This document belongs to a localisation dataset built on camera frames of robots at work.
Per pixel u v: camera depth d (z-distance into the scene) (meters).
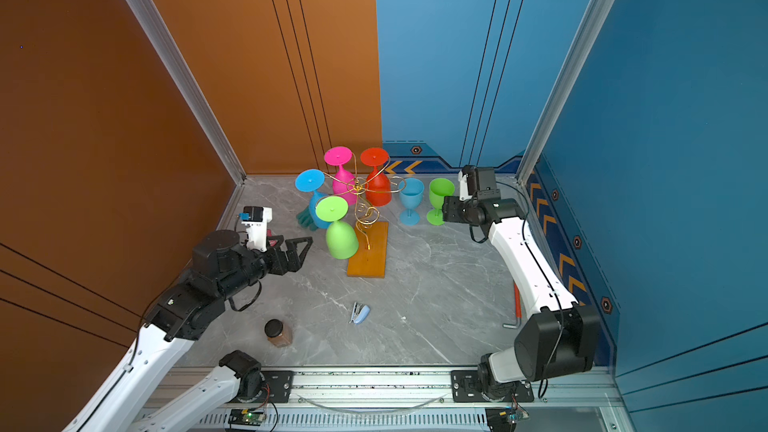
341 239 0.73
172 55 0.85
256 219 0.57
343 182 0.82
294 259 0.59
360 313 0.83
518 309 0.85
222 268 0.50
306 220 1.04
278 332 0.73
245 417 0.71
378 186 0.83
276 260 0.58
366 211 0.83
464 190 0.72
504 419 0.70
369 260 0.94
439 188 0.99
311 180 0.74
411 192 0.94
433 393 0.73
